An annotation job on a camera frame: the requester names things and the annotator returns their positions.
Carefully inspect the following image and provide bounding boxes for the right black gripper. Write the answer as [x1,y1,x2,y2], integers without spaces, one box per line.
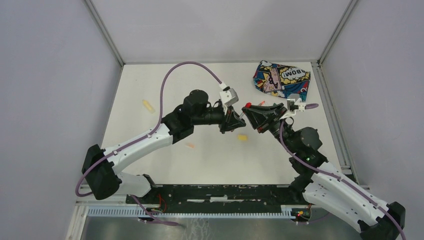
[241,102,298,154]

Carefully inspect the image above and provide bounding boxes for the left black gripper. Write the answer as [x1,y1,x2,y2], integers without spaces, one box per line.
[192,102,246,133]

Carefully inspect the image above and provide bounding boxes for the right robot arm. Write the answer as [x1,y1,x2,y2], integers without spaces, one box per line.
[242,102,406,240]

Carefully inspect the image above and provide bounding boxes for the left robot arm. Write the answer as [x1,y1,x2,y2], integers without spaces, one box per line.
[81,87,246,204]

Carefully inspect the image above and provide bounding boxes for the yellow pen cap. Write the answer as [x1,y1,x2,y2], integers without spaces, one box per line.
[237,134,248,141]

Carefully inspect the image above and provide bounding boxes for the comic print pencil pouch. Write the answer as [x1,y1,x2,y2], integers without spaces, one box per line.
[252,60,312,102]

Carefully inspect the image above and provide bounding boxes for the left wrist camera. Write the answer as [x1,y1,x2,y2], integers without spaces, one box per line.
[219,83,239,107]

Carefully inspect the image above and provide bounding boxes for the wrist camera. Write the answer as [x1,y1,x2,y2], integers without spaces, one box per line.
[219,83,239,107]
[286,93,306,117]

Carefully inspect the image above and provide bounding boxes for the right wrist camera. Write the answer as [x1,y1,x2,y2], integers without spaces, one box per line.
[286,93,306,117]

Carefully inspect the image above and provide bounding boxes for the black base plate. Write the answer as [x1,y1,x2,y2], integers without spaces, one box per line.
[137,184,311,214]

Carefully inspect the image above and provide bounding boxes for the white slotted cable duct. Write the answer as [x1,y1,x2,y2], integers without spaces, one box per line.
[86,205,311,220]

